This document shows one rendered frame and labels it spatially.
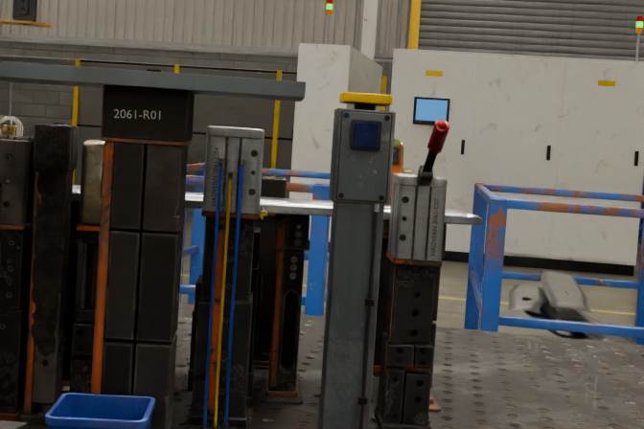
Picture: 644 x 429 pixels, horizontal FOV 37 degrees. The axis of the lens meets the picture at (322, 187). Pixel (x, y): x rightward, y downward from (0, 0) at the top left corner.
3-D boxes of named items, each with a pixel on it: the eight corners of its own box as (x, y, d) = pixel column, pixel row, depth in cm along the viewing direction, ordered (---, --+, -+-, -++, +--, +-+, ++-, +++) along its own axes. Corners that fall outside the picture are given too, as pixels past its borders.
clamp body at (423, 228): (428, 417, 142) (446, 175, 140) (442, 440, 131) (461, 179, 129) (364, 414, 142) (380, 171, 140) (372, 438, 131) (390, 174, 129)
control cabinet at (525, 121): (379, 256, 920) (397, 0, 907) (382, 250, 973) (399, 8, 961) (635, 277, 891) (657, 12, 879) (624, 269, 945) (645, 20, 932)
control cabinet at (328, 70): (328, 228, 1170) (340, 27, 1157) (371, 232, 1160) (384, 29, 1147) (283, 248, 934) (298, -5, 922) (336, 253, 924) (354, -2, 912)
